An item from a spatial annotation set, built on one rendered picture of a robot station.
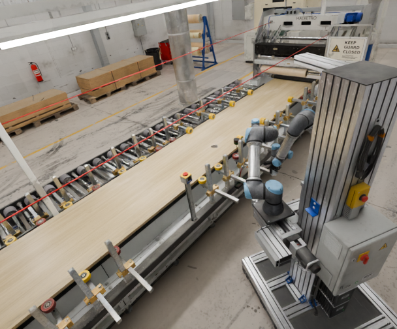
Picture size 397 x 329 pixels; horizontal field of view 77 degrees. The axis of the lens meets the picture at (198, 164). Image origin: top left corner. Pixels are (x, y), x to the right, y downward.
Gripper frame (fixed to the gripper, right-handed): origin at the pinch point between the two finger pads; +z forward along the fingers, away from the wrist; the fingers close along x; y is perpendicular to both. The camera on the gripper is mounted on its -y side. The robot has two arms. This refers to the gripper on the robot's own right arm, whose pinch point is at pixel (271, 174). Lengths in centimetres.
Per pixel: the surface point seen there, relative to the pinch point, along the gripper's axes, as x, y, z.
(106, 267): -159, -54, 9
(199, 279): -96, -24, 83
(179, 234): -100, -32, 12
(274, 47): 226, -123, -60
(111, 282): -162, -48, 20
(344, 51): 223, -17, -60
